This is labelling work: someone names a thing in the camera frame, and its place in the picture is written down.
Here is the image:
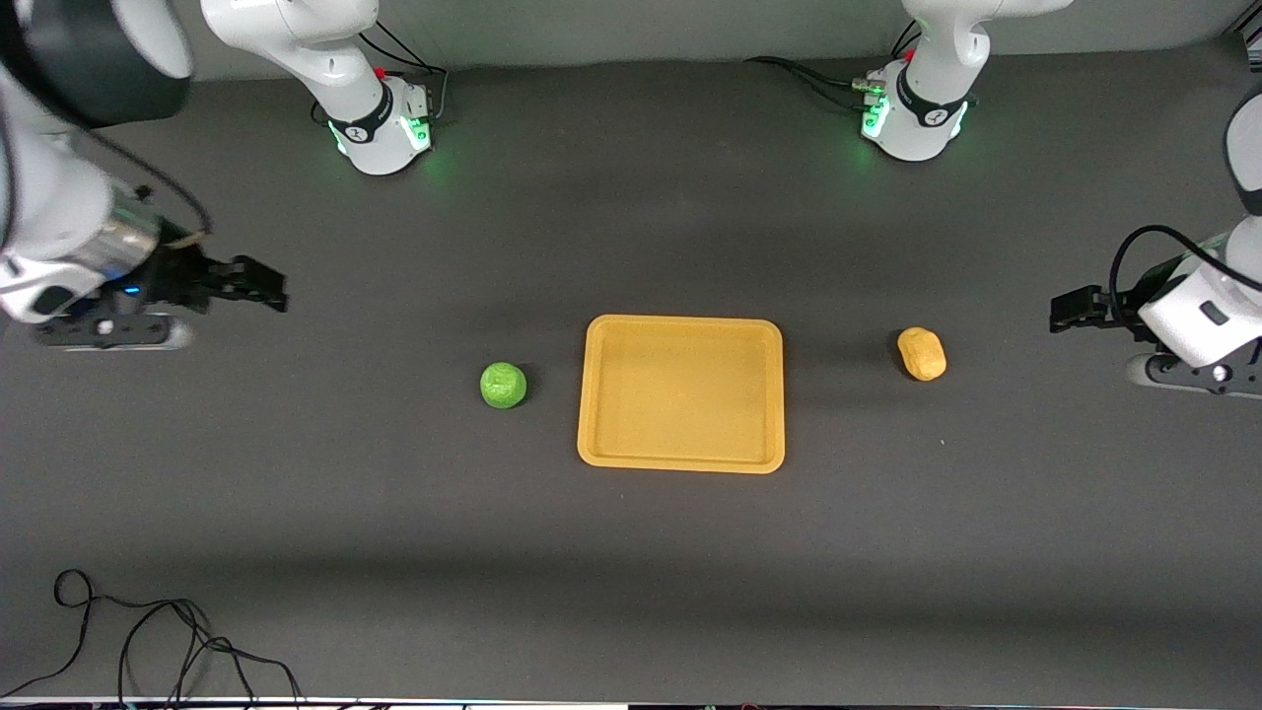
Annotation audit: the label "yellow toy potato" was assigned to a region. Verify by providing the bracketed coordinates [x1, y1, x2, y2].
[896, 326, 947, 383]

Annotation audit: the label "green toy apple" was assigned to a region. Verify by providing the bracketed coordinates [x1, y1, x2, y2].
[480, 362, 528, 410]

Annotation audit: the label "yellow plastic tray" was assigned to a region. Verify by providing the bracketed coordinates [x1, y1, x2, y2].
[577, 315, 786, 474]

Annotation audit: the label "black right arm base cables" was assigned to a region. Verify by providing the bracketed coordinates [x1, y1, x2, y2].
[312, 20, 453, 129]

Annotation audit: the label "black arm base cables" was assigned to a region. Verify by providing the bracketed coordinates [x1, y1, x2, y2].
[743, 18, 924, 113]
[312, 20, 453, 129]

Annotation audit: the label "loose thin black cable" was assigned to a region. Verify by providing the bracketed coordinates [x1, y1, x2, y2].
[0, 568, 309, 710]

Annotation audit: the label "black left arm base cables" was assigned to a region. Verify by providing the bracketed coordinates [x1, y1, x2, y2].
[743, 18, 924, 113]

